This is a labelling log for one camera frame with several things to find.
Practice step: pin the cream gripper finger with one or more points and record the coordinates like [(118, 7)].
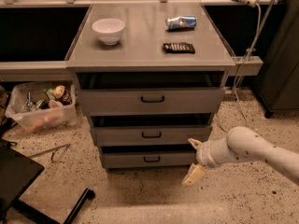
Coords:
[(195, 143), (195, 173)]

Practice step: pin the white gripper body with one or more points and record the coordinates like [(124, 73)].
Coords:
[(203, 154)]

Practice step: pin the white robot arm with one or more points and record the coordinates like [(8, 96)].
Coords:
[(241, 144)]

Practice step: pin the grey top drawer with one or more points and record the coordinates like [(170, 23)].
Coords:
[(150, 101)]

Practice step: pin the grey drawer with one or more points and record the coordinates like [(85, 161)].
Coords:
[(150, 101), (138, 160), (151, 135)]

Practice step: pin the grey drawer cabinet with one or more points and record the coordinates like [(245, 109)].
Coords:
[(139, 61)]

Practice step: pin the grey bottom drawer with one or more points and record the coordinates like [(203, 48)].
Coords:
[(138, 160)]

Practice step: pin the grey middle drawer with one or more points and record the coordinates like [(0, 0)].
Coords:
[(151, 135)]

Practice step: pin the dark cabinet at right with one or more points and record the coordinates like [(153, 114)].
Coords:
[(277, 84)]

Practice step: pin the blue silver soda can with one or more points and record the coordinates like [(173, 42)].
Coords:
[(180, 22)]

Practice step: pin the metal rod on floor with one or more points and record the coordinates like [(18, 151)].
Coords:
[(48, 151)]

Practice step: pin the white ceramic bowl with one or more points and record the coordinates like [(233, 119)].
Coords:
[(109, 31)]

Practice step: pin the clear plastic storage bin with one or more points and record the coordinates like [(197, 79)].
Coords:
[(34, 106)]

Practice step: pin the black chair base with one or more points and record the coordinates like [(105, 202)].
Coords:
[(17, 173)]

